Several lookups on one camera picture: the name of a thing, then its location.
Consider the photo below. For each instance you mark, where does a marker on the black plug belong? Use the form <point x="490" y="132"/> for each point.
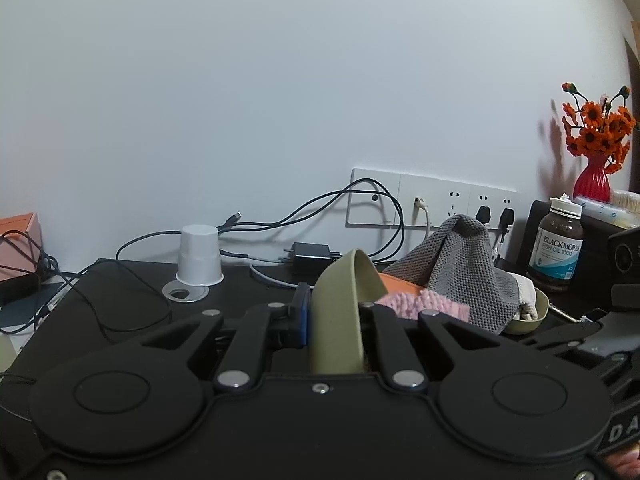
<point x="483" y="215"/>
<point x="505" y="221"/>

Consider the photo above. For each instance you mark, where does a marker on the brown supplement bottle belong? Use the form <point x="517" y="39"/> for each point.
<point x="557" y="246"/>

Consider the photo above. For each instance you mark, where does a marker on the right hand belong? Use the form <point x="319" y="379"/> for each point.
<point x="625" y="463"/>

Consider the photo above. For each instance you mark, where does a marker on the cream waffle cloth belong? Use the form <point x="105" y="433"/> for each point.
<point x="527" y="297"/>

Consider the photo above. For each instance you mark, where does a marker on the green bowl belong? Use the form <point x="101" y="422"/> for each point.
<point x="335" y="343"/>
<point x="517" y="327"/>

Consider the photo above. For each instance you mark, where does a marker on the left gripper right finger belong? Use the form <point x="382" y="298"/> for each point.
<point x="388" y="349"/>

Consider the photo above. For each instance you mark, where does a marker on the pink box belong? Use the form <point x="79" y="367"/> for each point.
<point x="21" y="243"/>

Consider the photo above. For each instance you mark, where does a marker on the red vase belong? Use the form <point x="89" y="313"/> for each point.
<point x="593" y="181"/>

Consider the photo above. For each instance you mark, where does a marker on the orange artificial flowers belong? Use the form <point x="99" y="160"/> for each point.
<point x="599" y="129"/>

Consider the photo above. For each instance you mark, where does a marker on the orange container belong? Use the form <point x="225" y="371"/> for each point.
<point x="393" y="284"/>

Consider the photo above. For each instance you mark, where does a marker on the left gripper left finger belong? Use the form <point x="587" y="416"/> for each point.
<point x="263" y="330"/>

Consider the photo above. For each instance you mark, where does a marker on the grey waffle cloth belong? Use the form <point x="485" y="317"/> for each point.
<point x="456" y="262"/>

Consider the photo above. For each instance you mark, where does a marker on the white paper cup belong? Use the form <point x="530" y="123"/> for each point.
<point x="199" y="257"/>

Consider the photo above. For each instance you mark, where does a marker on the pink waffle cloth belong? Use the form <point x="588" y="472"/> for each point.
<point x="409" y="305"/>

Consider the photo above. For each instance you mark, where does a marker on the black power adapter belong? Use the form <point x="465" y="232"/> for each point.
<point x="310" y="258"/>

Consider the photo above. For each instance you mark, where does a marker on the white wall socket strip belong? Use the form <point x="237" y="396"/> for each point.
<point x="385" y="199"/>

